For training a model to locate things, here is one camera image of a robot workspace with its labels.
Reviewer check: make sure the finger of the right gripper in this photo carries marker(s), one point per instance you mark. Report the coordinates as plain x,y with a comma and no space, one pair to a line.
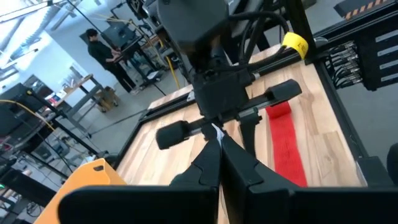
250,127
209,130

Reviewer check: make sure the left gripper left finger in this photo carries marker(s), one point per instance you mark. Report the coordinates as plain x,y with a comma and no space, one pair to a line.
140,205

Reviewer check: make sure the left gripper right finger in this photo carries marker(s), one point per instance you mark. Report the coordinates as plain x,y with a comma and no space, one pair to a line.
295,207

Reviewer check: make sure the red elastic bandage strip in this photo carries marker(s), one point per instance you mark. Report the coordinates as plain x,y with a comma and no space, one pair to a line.
286,146

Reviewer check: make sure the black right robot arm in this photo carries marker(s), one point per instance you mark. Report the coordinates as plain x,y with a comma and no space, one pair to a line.
192,25

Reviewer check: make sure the yellow plastic bin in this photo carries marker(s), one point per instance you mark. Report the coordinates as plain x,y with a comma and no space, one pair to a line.
87,175

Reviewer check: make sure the cardboard box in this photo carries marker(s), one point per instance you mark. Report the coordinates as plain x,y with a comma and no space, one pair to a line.
107,99

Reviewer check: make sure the black equipment cart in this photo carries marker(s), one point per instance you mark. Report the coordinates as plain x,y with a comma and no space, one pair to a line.
119,35

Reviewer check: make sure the person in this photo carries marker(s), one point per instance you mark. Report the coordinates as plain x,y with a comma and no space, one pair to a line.
101,53

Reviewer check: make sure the wooden work table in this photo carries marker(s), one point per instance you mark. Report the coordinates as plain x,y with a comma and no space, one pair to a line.
77,85

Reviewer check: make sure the black control box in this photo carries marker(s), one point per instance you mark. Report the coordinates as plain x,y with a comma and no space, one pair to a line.
373,62

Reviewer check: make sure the hazard striped floor mat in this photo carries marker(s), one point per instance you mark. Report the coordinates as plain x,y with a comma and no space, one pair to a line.
348,6

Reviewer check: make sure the black cabinet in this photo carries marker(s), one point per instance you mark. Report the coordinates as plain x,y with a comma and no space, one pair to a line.
15,105

